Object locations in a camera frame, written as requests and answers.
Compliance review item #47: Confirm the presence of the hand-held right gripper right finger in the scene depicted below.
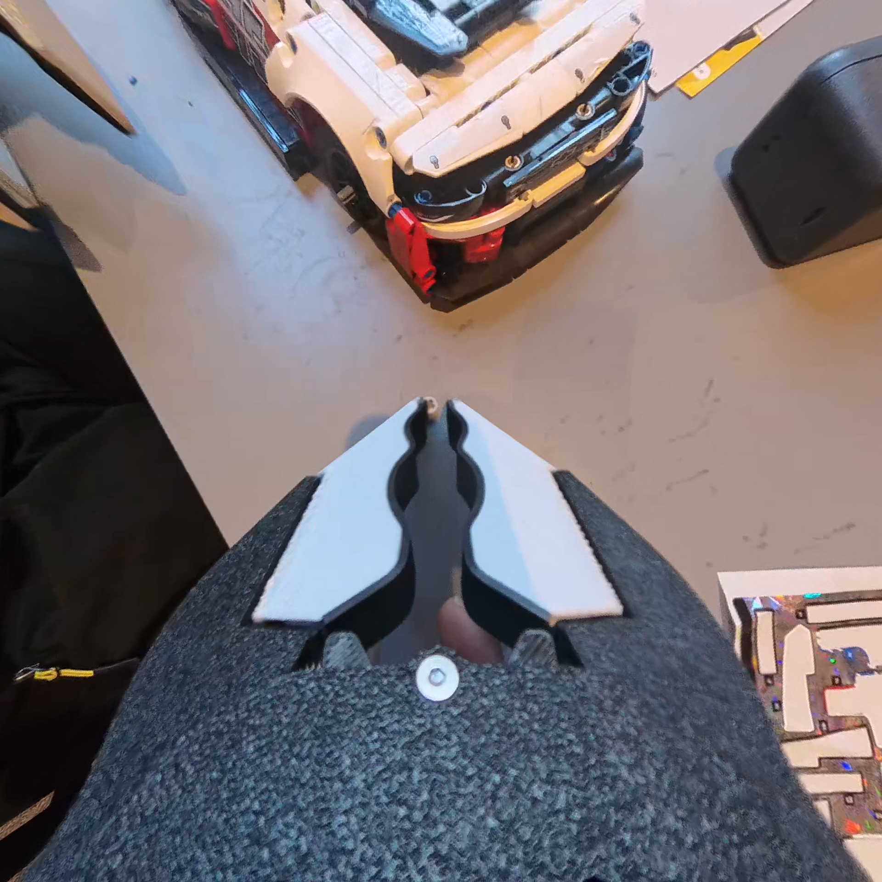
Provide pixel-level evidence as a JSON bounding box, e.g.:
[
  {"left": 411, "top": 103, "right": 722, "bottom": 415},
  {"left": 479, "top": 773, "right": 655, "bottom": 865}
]
[{"left": 448, "top": 400, "right": 624, "bottom": 649}]

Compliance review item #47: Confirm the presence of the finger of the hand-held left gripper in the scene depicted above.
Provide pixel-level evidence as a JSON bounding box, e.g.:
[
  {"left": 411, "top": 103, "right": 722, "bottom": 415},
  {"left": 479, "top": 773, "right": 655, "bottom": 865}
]
[{"left": 0, "top": 0, "right": 135, "bottom": 135}]

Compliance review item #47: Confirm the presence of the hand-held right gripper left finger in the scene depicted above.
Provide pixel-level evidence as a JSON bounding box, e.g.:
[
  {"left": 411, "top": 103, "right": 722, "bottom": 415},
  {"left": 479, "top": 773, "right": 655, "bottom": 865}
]
[{"left": 252, "top": 398, "right": 430, "bottom": 649}]

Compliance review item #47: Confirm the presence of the toy brick race car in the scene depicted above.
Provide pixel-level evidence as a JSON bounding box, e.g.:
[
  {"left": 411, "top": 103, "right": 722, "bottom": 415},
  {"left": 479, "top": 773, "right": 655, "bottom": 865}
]
[{"left": 169, "top": 0, "right": 652, "bottom": 312}]

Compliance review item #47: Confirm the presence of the grey desk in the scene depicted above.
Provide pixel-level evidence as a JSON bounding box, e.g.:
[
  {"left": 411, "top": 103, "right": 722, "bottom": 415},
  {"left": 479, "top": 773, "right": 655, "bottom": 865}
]
[{"left": 0, "top": 0, "right": 882, "bottom": 607}]

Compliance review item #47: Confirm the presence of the person's right hand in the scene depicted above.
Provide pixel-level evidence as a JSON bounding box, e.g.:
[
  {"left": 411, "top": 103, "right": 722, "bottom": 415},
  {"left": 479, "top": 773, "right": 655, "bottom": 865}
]
[{"left": 437, "top": 596, "right": 504, "bottom": 666}]

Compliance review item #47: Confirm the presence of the sticker sheet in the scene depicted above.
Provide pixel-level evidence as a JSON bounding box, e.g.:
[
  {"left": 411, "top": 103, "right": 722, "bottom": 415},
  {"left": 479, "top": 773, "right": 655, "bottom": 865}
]
[{"left": 717, "top": 566, "right": 882, "bottom": 882}]

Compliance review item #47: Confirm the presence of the black rounded device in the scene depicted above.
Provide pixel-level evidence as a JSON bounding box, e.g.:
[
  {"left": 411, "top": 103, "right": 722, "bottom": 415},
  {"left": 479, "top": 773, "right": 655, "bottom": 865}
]
[{"left": 727, "top": 34, "right": 882, "bottom": 270}]

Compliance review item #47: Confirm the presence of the yellow leaflet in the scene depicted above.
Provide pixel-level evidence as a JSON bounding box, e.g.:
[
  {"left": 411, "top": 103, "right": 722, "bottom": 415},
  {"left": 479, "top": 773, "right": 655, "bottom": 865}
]
[{"left": 675, "top": 28, "right": 764, "bottom": 97}]

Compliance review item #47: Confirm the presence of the race car instruction booklet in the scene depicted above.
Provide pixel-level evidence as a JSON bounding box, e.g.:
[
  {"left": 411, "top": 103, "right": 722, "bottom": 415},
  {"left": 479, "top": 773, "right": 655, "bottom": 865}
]
[{"left": 634, "top": 0, "right": 814, "bottom": 94}]

